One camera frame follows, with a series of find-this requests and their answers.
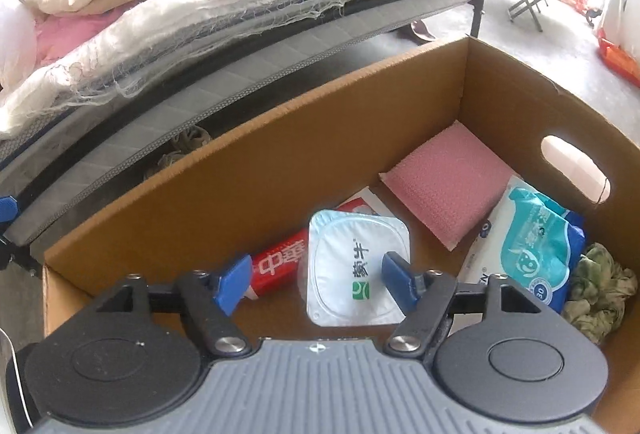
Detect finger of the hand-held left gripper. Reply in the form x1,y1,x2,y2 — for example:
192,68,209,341
0,195,20,270

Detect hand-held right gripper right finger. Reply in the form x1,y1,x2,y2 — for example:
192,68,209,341
382,251,543,357

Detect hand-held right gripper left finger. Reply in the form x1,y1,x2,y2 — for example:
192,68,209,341
95,255,253,357

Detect metal frame bed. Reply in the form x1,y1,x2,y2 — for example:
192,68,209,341
0,0,511,265

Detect grey-green shoe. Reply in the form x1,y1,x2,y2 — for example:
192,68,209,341
172,126,211,154
145,150,187,180

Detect white yogurt cup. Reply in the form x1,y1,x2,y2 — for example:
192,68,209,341
298,209,412,327

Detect blue wet wipes pack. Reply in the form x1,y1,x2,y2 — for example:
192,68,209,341
459,176,586,315

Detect red toothpaste tube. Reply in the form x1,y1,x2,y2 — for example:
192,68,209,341
244,186,398,302

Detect green folding stool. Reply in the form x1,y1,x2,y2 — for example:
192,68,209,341
500,0,553,32

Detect green patterned scrunchie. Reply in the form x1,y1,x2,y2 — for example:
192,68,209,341
562,242,638,346

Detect pink sponge pad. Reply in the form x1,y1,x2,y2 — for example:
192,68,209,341
378,123,523,251

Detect brown cardboard box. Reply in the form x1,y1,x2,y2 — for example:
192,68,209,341
42,35,640,434

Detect orange bag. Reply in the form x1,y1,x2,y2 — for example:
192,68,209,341
597,29,640,87

